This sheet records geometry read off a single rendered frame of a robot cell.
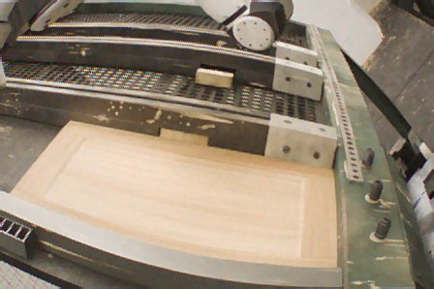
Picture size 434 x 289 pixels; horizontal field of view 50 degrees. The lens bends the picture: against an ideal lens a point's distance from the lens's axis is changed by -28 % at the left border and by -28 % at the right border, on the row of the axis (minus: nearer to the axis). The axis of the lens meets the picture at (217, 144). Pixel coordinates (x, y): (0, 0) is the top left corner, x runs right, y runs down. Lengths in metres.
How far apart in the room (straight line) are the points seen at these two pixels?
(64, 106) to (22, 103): 0.12
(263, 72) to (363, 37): 3.47
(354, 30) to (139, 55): 3.52
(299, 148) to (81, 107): 0.39
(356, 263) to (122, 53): 0.98
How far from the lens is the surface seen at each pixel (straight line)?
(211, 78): 1.38
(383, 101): 2.60
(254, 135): 1.00
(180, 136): 1.02
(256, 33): 1.06
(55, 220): 0.69
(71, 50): 1.53
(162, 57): 1.46
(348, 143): 1.06
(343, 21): 4.82
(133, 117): 1.03
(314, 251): 0.75
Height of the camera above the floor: 1.21
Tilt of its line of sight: 8 degrees down
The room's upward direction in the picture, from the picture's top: 52 degrees counter-clockwise
